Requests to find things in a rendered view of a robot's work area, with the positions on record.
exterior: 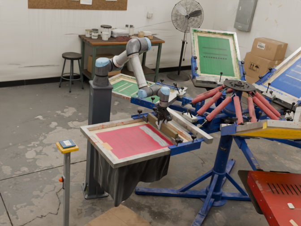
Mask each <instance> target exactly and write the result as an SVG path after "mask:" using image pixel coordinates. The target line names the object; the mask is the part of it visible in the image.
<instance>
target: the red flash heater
mask: <svg viewBox="0 0 301 226"><path fill-rule="evenodd" d="M247 176H248V179H247V183H248V185H249V187H250V189H251V191H252V193H253V195H254V197H255V199H256V201H257V203H258V205H259V207H260V209H261V210H262V212H263V214H264V216H265V218H266V220H267V222H268V224H269V226H301V174H295V173H281V172H267V171H254V170H249V172H248V175H247ZM288 203H292V204H293V206H294V209H290V208H289V206H288Z"/></svg>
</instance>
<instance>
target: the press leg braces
mask: <svg viewBox="0 0 301 226"><path fill-rule="evenodd" d="M211 175H212V170H210V171H208V172H206V173H205V174H203V175H202V176H200V177H198V178H197V179H195V180H193V181H192V182H190V183H189V184H187V185H185V186H184V187H182V188H181V189H176V191H177V193H181V194H187V190H188V189H190V188H192V187H193V186H195V185H197V184H198V183H200V182H202V181H203V180H205V179H206V178H208V177H210V176H211ZM218 176H219V175H217V174H215V175H214V178H213V181H212V183H211V187H210V189H209V192H208V194H207V197H206V200H205V202H204V205H203V207H201V209H200V211H199V213H198V214H201V215H203V216H205V215H206V213H207V211H208V209H207V207H208V204H209V202H210V200H211V197H212V194H213V191H214V188H215V186H216V183H217V180H218ZM225 178H227V179H228V180H229V181H230V182H231V183H232V184H233V185H234V186H235V187H236V189H237V190H238V191H239V194H240V196H241V197H249V195H248V193H246V192H245V191H244V190H243V189H242V187H241V186H240V185H239V184H238V183H237V182H236V181H235V180H234V179H233V178H232V177H231V176H230V175H229V173H228V172H226V174H225V177H224V178H223V181H224V180H225Z"/></svg>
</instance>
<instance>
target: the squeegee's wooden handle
mask: <svg viewBox="0 0 301 226"><path fill-rule="evenodd" d="M147 118H148V120H147V121H148V122H150V123H152V124H153V125H154V126H156V127H157V128H158V126H157V125H156V122H157V121H158V118H156V117H155V116H154V115H153V114H151V113H148V116H147ZM160 130H161V131H162V132H163V133H164V134H166V135H167V136H168V137H170V138H171V137H173V138H174V139H177V138H178V133H177V132H175V131H174V130H173V129H172V128H170V127H169V126H167V125H166V124H165V123H163V122H162V123H161V127H160ZM171 139H172V138H171Z"/></svg>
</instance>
